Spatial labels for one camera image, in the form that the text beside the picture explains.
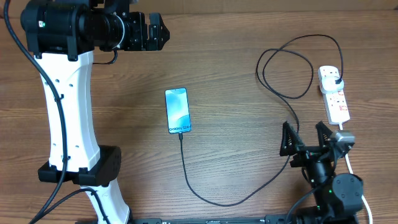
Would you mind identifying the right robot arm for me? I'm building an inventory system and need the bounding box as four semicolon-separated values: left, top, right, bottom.
280;121;363;223

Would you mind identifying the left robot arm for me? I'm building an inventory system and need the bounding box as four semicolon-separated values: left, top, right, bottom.
21;1;170;223

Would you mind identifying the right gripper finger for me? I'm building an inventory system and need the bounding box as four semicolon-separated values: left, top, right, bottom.
279;121;305;156
315;121;333;148

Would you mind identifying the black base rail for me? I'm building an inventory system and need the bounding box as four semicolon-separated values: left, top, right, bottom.
74;213;358;224

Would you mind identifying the white USB charger plug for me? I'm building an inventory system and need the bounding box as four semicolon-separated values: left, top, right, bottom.
320;77;345;94

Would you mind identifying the Samsung Galaxy smartphone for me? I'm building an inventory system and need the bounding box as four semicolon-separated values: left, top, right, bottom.
165;88;192;134

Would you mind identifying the white power strip cord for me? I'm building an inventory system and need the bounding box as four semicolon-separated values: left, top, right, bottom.
338;123;374;224

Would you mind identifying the white power strip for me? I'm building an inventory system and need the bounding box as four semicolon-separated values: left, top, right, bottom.
318;65;350;126

